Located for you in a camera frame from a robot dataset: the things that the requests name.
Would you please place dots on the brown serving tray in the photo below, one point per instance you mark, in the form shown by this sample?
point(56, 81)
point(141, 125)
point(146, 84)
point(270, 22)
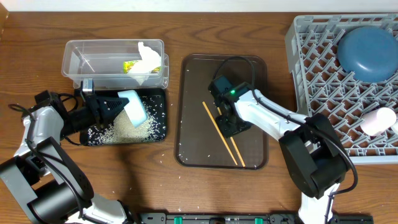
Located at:
point(197, 141)

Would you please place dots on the dark blue plate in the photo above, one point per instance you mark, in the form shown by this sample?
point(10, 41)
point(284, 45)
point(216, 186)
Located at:
point(370, 53)

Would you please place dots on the grey dishwasher rack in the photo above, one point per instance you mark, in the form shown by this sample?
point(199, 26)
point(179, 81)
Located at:
point(322, 86)

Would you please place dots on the light blue rice bowl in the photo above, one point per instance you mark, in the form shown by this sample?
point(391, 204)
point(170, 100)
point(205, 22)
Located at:
point(134, 109)

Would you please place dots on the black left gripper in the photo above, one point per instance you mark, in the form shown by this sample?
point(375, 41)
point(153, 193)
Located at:
point(101, 104)

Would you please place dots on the spilled rice pile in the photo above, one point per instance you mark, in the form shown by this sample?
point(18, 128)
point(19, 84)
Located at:
point(130, 130)

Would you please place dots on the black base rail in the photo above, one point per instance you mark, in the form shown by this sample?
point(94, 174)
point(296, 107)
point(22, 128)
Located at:
point(162, 218)

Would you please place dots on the white napkin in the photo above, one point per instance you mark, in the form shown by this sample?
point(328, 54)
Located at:
point(146, 54)

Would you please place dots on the clear plastic bin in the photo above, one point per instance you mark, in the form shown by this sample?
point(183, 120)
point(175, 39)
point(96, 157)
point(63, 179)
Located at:
point(102, 61)

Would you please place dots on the black tray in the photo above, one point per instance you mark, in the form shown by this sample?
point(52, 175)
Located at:
point(155, 102)

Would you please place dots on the yellow green snack wrapper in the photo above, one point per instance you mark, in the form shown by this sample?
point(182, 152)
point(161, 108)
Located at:
point(140, 66)

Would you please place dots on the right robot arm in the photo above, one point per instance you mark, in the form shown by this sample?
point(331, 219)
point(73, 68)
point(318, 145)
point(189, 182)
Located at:
point(315, 158)

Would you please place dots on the pink cup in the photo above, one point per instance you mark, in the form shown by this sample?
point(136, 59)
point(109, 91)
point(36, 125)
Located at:
point(377, 121)

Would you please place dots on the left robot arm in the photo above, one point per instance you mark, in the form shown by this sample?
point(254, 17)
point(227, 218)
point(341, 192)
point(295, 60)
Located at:
point(44, 180)

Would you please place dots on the light green cup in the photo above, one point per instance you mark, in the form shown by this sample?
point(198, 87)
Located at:
point(394, 127)

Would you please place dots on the wooden chopstick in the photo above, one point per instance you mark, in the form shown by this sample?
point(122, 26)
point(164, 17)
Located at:
point(219, 132)
point(234, 144)

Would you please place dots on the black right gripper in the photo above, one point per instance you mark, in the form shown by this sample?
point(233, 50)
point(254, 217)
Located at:
point(228, 132)

